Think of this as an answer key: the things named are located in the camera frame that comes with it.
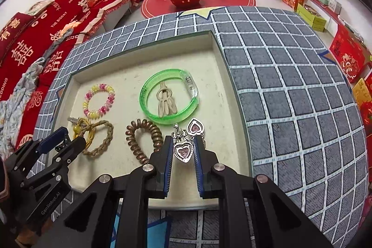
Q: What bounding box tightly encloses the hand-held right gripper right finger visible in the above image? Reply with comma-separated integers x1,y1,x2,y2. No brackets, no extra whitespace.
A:
193,135,335,248

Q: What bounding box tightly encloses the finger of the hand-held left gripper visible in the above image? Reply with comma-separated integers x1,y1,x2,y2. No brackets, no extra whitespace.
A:
20,136,88,193
4,126,70,173

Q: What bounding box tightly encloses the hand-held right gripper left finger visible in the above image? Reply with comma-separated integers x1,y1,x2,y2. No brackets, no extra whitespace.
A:
35,135,175,248

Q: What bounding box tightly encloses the silver heart earring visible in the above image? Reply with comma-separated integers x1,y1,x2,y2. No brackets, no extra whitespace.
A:
186,118,205,139
171,122,194,164

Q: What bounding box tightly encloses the yellow cord hair tie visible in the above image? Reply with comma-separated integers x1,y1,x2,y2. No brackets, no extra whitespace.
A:
67,117,95,150

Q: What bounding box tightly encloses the brown spiral hair tie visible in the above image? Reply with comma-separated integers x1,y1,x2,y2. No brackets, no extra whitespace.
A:
126,119,163,164

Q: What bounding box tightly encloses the cream jewelry tray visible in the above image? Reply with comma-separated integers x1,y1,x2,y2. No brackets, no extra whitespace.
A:
51,31,253,211

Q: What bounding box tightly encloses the pale floral cloth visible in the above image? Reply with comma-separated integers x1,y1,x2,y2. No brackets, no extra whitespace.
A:
0,58,47,150

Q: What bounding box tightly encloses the beige hair clip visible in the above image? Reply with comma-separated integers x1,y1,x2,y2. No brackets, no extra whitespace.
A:
155,81,178,117

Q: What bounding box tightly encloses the green translucent bangle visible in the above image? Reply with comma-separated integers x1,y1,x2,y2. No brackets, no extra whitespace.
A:
139,69,201,126

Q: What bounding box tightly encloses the grey twisted cloth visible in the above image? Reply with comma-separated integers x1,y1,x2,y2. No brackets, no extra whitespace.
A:
43,27,74,63

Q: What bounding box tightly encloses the red printed sofa cover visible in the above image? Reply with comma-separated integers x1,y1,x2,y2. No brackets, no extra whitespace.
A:
0,0,143,155

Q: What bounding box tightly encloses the round red table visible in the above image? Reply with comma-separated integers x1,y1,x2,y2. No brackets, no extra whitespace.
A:
141,0,256,19

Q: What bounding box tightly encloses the yellow gift box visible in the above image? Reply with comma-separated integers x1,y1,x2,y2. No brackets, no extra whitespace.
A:
352,78,372,105

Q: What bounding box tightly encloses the stack of yellow-green boxes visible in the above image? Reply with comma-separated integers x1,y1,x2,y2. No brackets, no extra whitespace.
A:
296,3,327,32

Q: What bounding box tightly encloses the large red gift box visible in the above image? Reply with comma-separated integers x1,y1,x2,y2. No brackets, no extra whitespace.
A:
329,24,372,83

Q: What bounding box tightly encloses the olive braided hair tie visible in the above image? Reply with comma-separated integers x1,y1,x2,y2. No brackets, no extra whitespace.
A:
81,119,114,157

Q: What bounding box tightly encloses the pink yellow spiral hair tie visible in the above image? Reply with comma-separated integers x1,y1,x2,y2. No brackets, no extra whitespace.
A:
83,84,116,120

